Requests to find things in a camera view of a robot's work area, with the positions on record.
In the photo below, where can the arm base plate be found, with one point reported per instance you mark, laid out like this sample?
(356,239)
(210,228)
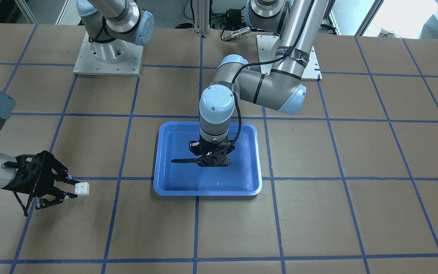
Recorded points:
(117,58)
(267,47)

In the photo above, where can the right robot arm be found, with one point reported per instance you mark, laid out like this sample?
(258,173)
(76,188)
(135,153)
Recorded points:
(114,28)

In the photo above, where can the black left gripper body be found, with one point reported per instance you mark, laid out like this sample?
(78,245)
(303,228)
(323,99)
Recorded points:
(193,145)

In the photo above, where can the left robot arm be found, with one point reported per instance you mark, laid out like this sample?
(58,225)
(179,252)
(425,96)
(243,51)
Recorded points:
(297,23)

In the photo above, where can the blue plastic tray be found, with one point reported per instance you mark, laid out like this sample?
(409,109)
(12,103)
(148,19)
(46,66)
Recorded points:
(242,177)

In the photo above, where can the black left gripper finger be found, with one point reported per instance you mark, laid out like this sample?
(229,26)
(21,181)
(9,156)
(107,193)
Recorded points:
(198,161)

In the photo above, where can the white block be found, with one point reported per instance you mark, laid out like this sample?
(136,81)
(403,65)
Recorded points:
(82,189)

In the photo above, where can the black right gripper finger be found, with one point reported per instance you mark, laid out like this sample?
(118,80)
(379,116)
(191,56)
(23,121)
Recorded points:
(65,178)
(44,202)

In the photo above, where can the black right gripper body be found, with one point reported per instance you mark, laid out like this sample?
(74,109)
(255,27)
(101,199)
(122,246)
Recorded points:
(44,183)

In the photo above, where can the aluminium frame post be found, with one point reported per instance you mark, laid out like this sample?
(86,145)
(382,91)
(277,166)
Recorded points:
(201,16)

